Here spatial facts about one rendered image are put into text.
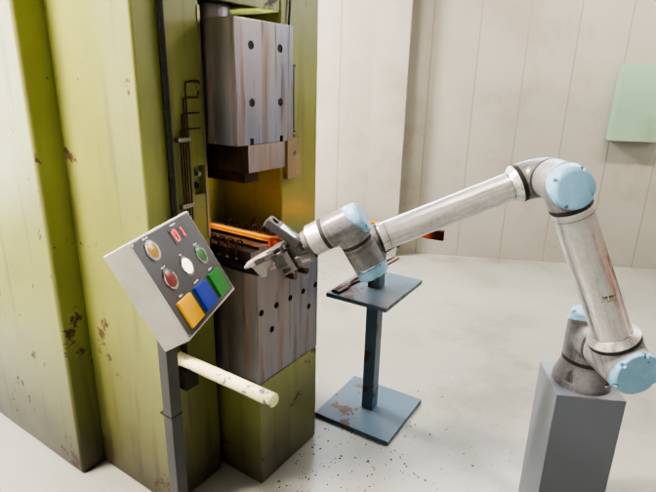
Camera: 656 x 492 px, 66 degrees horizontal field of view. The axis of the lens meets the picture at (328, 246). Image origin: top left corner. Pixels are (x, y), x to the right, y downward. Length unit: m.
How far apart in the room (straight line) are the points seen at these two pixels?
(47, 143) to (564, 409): 1.97
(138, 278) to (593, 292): 1.22
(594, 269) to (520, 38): 3.55
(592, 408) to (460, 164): 3.28
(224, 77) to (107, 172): 0.49
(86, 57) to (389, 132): 3.27
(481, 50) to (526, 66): 0.41
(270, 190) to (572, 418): 1.42
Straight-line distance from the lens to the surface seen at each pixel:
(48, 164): 2.01
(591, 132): 5.09
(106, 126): 1.78
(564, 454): 2.06
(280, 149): 1.90
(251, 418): 2.14
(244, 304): 1.90
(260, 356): 1.95
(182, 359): 1.89
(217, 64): 1.77
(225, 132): 1.76
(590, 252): 1.55
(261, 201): 2.24
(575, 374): 1.94
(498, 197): 1.56
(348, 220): 1.33
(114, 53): 1.72
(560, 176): 1.45
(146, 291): 1.30
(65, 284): 2.12
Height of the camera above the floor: 1.57
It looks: 18 degrees down
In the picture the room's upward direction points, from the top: 1 degrees clockwise
